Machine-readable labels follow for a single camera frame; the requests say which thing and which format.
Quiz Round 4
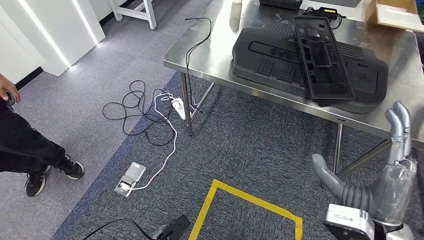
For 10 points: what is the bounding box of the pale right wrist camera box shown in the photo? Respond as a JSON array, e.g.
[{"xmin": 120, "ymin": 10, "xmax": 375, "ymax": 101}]
[{"xmin": 322, "ymin": 203, "xmax": 388, "ymax": 240}]

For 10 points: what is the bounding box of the white wall light strip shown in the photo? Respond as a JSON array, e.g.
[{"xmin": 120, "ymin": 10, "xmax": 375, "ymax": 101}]
[
  {"xmin": 72, "ymin": 0, "xmax": 100, "ymax": 46},
  {"xmin": 18, "ymin": 0, "xmax": 72, "ymax": 68}
]

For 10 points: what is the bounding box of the black foam-lined case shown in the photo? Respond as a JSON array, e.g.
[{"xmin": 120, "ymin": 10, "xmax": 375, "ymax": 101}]
[{"xmin": 258, "ymin": 0, "xmax": 303, "ymax": 11}]

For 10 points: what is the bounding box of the black plastic plate bracket part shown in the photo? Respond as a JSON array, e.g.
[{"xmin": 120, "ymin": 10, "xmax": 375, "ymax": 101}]
[{"xmin": 293, "ymin": 15, "xmax": 356, "ymax": 102}]

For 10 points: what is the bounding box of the black coiled floor cable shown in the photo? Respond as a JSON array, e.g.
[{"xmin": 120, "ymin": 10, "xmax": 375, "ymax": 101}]
[{"xmin": 101, "ymin": 80, "xmax": 176, "ymax": 147}]

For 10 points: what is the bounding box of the person's hand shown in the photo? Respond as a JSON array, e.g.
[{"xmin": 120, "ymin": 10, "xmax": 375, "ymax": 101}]
[{"xmin": 0, "ymin": 73, "xmax": 21, "ymax": 104}]

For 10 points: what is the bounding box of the open metal floor socket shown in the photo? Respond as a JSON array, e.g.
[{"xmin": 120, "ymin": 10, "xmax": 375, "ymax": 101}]
[{"xmin": 114, "ymin": 161, "xmax": 147, "ymax": 198}]

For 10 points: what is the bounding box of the white power strip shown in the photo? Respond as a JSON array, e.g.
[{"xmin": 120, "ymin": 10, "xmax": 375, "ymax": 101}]
[{"xmin": 171, "ymin": 97, "xmax": 187, "ymax": 121}]

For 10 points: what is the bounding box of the yellow floor tape square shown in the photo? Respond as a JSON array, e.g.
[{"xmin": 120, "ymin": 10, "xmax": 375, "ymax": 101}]
[{"xmin": 188, "ymin": 178, "xmax": 303, "ymax": 240}]

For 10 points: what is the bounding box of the person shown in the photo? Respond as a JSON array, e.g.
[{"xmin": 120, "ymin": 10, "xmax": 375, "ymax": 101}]
[{"xmin": 0, "ymin": 72, "xmax": 85, "ymax": 199}]

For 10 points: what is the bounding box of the brown cardboard box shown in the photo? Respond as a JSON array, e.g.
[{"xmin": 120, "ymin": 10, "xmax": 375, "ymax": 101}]
[{"xmin": 364, "ymin": 0, "xmax": 424, "ymax": 33}]

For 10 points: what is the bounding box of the black foam engine cover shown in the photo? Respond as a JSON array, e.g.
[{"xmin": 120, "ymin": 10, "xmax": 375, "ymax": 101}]
[{"xmin": 230, "ymin": 23, "xmax": 389, "ymax": 114}]

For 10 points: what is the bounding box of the dark grey robot fixture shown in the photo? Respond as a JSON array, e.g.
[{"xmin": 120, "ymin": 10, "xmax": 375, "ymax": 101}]
[{"xmin": 153, "ymin": 214, "xmax": 191, "ymax": 240}]

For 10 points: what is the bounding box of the stainless steel workbench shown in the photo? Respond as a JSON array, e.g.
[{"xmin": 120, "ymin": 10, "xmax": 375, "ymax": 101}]
[{"xmin": 162, "ymin": 0, "xmax": 424, "ymax": 178}]

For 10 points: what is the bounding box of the thin black floor cable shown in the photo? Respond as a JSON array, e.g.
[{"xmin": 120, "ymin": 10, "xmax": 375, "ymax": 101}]
[{"xmin": 82, "ymin": 218, "xmax": 157, "ymax": 240}]

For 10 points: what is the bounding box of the white frame table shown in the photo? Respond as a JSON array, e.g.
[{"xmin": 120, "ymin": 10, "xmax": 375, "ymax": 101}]
[{"xmin": 109, "ymin": 0, "xmax": 158, "ymax": 31}]

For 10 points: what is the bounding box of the grey laptop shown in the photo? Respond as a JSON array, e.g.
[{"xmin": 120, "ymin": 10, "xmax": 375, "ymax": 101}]
[{"xmin": 314, "ymin": 0, "xmax": 362, "ymax": 8}]

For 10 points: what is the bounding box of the white power cable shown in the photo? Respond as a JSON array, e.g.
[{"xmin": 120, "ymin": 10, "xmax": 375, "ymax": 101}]
[{"xmin": 130, "ymin": 92, "xmax": 178, "ymax": 191}]

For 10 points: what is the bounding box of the long black loose cable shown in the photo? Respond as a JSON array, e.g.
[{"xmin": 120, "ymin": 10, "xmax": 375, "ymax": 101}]
[{"xmin": 183, "ymin": 17, "xmax": 213, "ymax": 115}]

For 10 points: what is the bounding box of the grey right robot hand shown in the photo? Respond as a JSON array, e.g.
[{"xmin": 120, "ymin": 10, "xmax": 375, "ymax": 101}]
[{"xmin": 311, "ymin": 100, "xmax": 419, "ymax": 228}]

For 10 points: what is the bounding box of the black power adapter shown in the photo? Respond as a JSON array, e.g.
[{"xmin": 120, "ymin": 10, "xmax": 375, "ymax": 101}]
[{"xmin": 303, "ymin": 6, "xmax": 347, "ymax": 31}]

